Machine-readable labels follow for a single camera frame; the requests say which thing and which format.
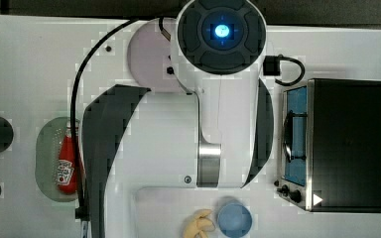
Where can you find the red felt ketchup bottle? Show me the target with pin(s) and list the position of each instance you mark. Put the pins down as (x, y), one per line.
(67, 164)

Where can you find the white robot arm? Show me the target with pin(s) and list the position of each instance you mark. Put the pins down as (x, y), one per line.
(195, 113)

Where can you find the green oval strainer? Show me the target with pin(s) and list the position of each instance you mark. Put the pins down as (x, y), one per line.
(48, 146)

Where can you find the grey round plate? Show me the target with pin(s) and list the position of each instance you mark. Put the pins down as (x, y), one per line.
(149, 57)

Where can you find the blue cup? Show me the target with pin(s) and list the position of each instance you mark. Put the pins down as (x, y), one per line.
(234, 219)

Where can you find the toy peeled banana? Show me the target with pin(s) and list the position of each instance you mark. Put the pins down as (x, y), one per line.
(199, 225)

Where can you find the black silver toaster oven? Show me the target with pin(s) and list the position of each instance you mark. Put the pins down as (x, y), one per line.
(330, 148)

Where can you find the black camera cable connector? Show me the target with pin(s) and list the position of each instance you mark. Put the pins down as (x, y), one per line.
(272, 67)

